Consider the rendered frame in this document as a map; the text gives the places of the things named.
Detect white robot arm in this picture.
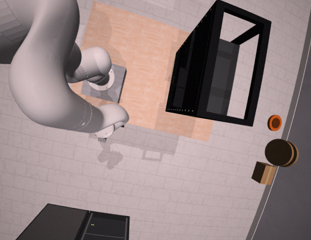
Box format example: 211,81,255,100
0,0,129,143

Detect black server rack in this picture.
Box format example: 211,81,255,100
166,0,271,127

